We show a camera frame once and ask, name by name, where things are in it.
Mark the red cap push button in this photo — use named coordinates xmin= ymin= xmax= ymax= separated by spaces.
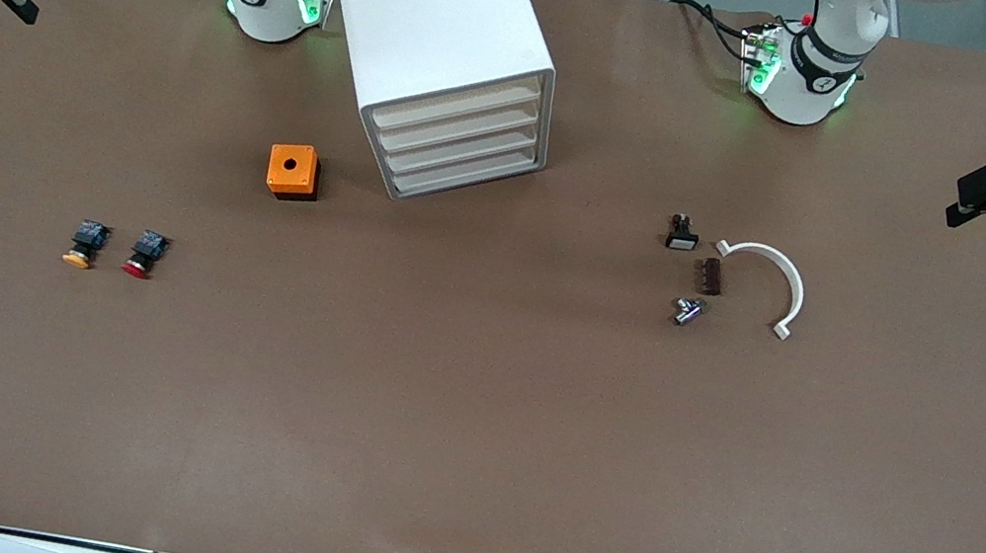
xmin=120 ymin=227 xmax=173 ymax=283

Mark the yellow cap push button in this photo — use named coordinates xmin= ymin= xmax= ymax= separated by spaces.
xmin=60 ymin=216 xmax=112 ymax=274

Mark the black white rectangular button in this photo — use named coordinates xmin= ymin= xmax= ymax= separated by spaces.
xmin=664 ymin=212 xmax=704 ymax=255

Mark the white drawer cabinet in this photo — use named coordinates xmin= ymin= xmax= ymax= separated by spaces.
xmin=287 ymin=0 xmax=573 ymax=224

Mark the brown terminal block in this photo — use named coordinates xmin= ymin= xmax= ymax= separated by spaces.
xmin=697 ymin=257 xmax=727 ymax=298

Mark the small silver purple connector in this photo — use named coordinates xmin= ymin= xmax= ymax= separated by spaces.
xmin=669 ymin=293 xmax=710 ymax=331

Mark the orange box with hole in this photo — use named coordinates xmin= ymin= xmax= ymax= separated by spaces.
xmin=263 ymin=139 xmax=326 ymax=206

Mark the white curved plastic bracket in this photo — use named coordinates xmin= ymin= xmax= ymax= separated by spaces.
xmin=702 ymin=236 xmax=813 ymax=345

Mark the black arm base cable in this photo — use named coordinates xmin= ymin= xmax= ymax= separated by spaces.
xmin=661 ymin=0 xmax=767 ymax=66

